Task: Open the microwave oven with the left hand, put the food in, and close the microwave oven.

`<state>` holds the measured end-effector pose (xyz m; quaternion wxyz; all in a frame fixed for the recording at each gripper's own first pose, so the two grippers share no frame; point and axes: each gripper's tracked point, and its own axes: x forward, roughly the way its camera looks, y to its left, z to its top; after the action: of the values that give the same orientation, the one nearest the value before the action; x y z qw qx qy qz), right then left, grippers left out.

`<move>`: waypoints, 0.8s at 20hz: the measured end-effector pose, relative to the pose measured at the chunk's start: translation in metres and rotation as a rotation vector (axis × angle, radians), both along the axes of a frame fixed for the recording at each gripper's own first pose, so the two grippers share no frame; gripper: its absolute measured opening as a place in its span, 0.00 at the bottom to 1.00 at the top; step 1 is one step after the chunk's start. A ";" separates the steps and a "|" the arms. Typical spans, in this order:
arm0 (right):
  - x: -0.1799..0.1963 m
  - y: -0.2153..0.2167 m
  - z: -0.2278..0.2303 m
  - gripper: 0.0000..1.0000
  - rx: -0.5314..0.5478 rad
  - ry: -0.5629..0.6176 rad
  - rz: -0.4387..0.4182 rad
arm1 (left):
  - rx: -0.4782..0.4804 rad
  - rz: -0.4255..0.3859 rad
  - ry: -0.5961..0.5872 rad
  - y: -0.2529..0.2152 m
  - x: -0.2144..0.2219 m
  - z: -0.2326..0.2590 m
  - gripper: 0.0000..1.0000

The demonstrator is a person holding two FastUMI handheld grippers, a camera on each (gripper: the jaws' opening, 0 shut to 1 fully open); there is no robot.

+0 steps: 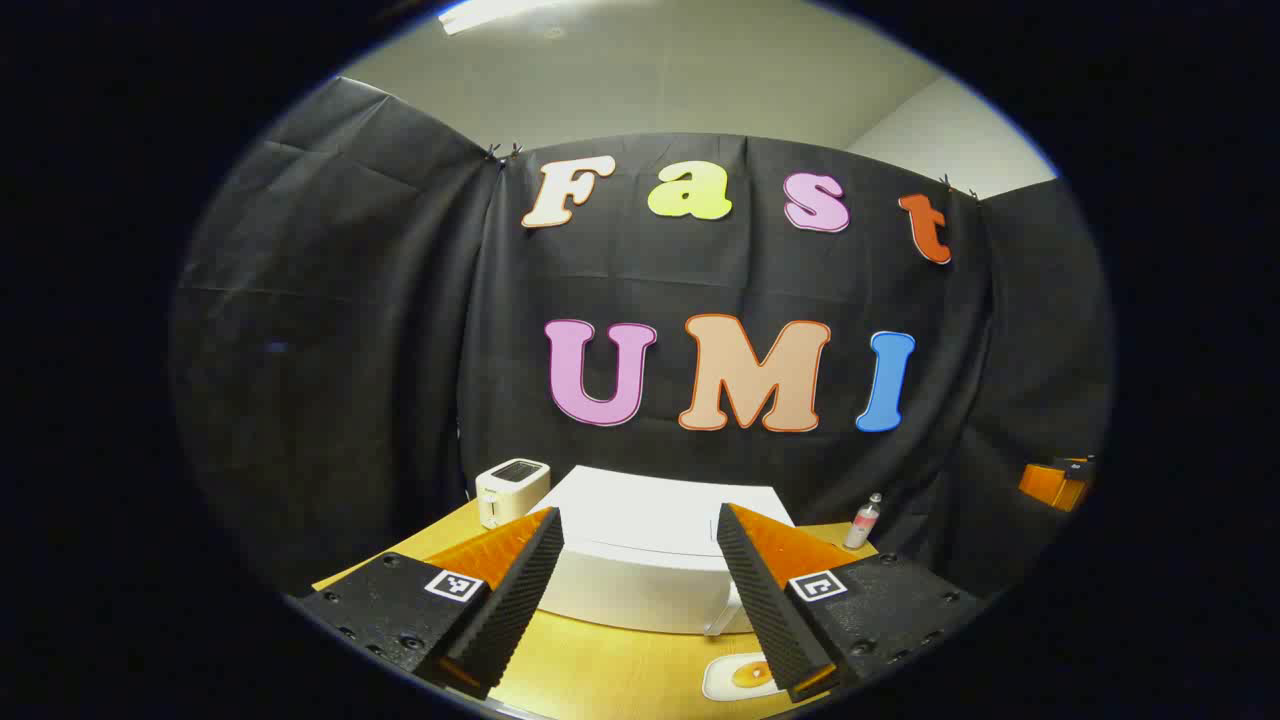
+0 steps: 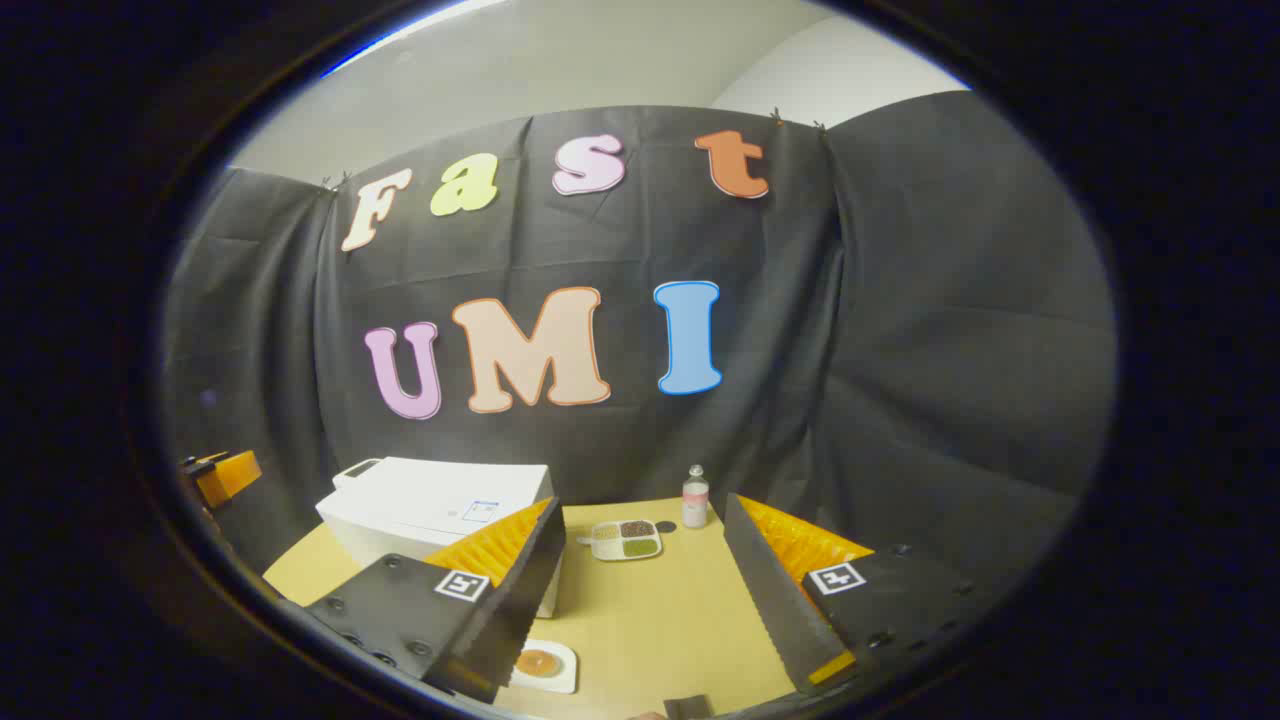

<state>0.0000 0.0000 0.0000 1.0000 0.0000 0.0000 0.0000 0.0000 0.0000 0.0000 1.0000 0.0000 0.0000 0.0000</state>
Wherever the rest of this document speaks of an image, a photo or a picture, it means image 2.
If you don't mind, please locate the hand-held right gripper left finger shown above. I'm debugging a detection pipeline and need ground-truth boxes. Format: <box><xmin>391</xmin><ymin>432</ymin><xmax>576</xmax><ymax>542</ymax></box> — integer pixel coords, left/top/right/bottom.
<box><xmin>305</xmin><ymin>497</ymin><xmax>567</xmax><ymax>704</ymax></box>

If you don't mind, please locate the white microwave oven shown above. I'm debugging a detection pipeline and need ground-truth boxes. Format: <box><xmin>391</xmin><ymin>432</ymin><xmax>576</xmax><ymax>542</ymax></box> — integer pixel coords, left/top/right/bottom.
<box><xmin>316</xmin><ymin>457</ymin><xmax>563</xmax><ymax>619</ymax></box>

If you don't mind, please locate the white divided tray with grains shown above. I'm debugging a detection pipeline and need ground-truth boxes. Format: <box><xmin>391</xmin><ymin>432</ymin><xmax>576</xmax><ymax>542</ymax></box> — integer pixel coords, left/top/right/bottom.
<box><xmin>578</xmin><ymin>518</ymin><xmax>664</xmax><ymax>562</ymax></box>

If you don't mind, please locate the small bottle with pink label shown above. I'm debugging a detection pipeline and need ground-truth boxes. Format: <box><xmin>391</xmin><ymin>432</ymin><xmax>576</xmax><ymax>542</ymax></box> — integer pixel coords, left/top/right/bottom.
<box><xmin>682</xmin><ymin>464</ymin><xmax>711</xmax><ymax>529</ymax></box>

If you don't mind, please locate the white square plate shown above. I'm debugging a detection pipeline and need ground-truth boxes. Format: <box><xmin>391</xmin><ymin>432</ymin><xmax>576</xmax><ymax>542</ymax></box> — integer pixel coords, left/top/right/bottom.
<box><xmin>505</xmin><ymin>640</ymin><xmax>579</xmax><ymax>695</ymax></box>

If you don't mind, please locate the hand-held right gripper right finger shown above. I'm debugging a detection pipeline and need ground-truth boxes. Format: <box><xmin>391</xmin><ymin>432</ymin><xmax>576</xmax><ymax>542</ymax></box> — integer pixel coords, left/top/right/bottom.
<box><xmin>723</xmin><ymin>493</ymin><xmax>991</xmax><ymax>696</ymax></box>

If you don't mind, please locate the black backdrop cloth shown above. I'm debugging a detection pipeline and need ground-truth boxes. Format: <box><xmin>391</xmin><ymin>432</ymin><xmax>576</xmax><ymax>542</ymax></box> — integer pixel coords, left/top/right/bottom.
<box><xmin>165</xmin><ymin>90</ymin><xmax>1119</xmax><ymax>601</ymax></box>

